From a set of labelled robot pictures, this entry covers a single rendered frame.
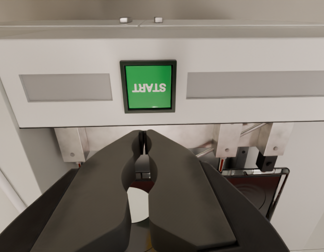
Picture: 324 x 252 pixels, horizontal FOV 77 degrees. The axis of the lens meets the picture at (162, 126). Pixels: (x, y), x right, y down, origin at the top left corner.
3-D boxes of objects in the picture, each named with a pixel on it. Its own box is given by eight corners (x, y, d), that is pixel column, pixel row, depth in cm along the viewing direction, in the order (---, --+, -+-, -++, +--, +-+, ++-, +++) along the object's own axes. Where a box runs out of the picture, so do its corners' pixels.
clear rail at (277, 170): (285, 171, 38) (290, 176, 36) (81, 178, 36) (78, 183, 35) (288, 165, 37) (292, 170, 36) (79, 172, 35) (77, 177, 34)
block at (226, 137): (229, 147, 36) (236, 157, 33) (210, 147, 35) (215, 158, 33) (238, 105, 32) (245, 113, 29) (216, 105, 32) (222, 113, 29)
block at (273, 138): (274, 146, 36) (284, 156, 33) (255, 146, 36) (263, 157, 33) (287, 104, 32) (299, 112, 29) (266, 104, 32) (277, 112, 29)
